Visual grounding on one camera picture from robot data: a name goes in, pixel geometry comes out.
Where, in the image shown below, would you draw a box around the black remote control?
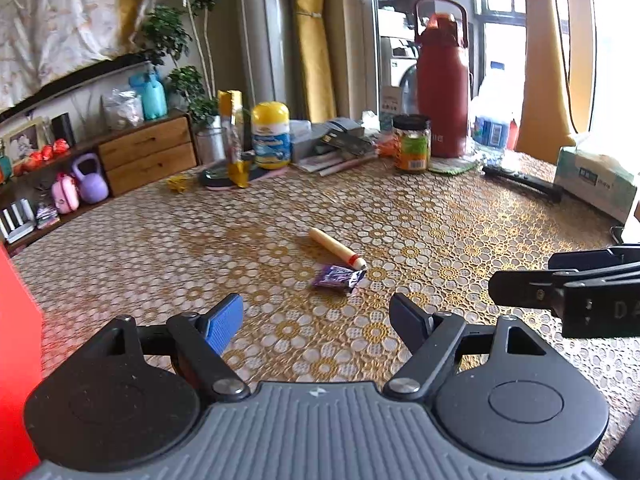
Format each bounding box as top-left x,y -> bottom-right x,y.
482,164 -> 563,204

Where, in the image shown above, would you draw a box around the purple candy packet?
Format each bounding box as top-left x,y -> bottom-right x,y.
312,264 -> 367,294

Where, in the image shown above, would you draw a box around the tissue box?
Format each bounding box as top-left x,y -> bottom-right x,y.
554,146 -> 639,223

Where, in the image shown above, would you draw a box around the yellow crumpled wrapper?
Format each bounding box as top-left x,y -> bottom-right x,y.
165,174 -> 195,194

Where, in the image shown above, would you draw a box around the dark round plate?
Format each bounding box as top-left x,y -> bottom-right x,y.
198,160 -> 288,191

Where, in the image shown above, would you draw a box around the green edged coaster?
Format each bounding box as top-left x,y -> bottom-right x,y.
427,156 -> 480,176

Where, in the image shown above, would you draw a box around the red storage box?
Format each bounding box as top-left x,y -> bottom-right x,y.
0,252 -> 42,479

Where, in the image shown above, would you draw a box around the purple kettlebell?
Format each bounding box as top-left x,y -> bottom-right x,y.
72,153 -> 110,205

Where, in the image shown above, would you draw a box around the pink small bag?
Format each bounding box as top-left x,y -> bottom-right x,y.
51,174 -> 80,214

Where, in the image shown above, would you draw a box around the glass jar black lid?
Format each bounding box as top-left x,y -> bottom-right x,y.
393,114 -> 431,174

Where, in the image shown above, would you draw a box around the wooden tv cabinet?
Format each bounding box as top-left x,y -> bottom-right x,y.
1,112 -> 198,219

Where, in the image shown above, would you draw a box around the clear plastic water bottle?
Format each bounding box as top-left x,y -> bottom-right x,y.
472,61 -> 511,152

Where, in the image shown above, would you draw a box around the stack of books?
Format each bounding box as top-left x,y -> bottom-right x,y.
290,117 -> 380,177

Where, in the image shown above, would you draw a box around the yellow lid white bottle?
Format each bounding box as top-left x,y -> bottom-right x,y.
252,101 -> 291,170

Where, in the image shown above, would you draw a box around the teal spray bottle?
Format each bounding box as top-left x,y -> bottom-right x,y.
129,68 -> 168,120

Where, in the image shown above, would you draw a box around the white box with label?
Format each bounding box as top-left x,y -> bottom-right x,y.
378,86 -> 402,132

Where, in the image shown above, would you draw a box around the clear plastic bag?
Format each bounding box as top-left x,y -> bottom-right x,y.
102,89 -> 144,131

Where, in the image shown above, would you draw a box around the red ornaments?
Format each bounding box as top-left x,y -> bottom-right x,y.
13,139 -> 70,176

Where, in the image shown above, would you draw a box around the black speaker cylinder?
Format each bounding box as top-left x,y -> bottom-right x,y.
51,113 -> 76,148

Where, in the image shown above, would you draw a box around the yellow curtain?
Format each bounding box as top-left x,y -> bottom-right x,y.
295,0 -> 336,122

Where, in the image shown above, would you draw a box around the washing machine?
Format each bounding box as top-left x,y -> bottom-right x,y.
381,36 -> 419,114

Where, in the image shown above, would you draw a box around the potted green tree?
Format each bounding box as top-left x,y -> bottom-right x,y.
139,0 -> 229,131

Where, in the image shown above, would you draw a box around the dark red thermos bottle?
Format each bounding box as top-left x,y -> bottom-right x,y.
413,0 -> 471,158

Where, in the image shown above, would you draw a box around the floral cloth cover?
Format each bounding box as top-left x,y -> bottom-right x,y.
1,0 -> 153,110

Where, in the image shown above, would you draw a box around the white air conditioner column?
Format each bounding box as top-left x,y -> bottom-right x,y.
239,0 -> 295,107

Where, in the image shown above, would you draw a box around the picture frame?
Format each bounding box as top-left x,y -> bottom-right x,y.
2,117 -> 48,166

